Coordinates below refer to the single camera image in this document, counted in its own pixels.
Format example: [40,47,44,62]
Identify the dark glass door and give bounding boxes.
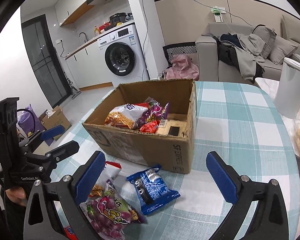
[21,15,71,108]

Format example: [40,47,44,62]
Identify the pile of grey clothes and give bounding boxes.
[217,34,265,83]

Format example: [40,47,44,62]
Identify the orange red snack bag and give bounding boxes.
[64,226,77,240]

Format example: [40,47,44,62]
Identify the purple grape candy bag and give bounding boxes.
[80,179,147,239]

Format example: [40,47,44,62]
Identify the purple snack bag in box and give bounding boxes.
[135,96,170,129]

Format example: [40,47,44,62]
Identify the orange white noodle snack bag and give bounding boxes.
[104,103,148,129]

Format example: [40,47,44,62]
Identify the teal plaid tablecloth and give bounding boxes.
[51,80,300,239]

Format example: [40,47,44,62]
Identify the pink cloth bundle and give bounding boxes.
[166,54,199,81]

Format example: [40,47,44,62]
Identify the white front-load washing machine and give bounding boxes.
[97,23,149,87]

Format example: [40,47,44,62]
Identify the grey sofa cushion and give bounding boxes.
[268,36,298,64]

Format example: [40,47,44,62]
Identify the white kitchen counter cabinets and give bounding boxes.
[66,20,134,90]

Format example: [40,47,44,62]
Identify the red white snack bag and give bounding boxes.
[89,161,122,197]

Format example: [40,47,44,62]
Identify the purple plastic bag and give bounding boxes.
[18,104,46,137]

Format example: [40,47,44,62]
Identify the white cylindrical kettle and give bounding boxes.
[274,57,300,119]

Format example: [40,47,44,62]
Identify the black cable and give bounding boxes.
[16,108,36,137]

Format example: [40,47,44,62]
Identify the small cardboard box on floor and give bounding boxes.
[39,106,71,131]

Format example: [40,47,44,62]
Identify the grey fabric sofa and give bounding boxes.
[196,16,300,85]

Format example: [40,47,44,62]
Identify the brown cardboard box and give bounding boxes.
[83,79,197,174]

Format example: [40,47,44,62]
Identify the blue cookie packet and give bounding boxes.
[126,165,180,215]

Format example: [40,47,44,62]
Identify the person's left hand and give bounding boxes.
[5,187,27,206]

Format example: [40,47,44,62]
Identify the black patterned chair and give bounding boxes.
[162,42,198,67]

